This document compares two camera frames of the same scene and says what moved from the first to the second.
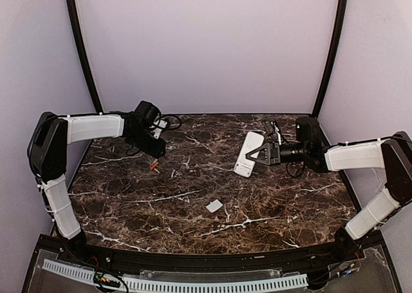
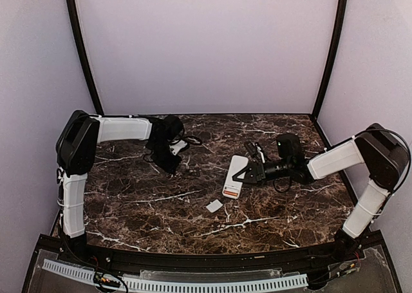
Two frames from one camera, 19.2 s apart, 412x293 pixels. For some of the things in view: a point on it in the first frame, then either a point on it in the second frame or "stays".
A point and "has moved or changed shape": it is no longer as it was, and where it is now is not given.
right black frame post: [335, 47] stays
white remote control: [244, 165] has moved or changed shape
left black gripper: [158, 148] to [164, 158]
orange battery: [154, 166] to [230, 193]
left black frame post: [71, 13] stays
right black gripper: [274, 153] to [260, 171]
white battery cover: [214, 205] stays
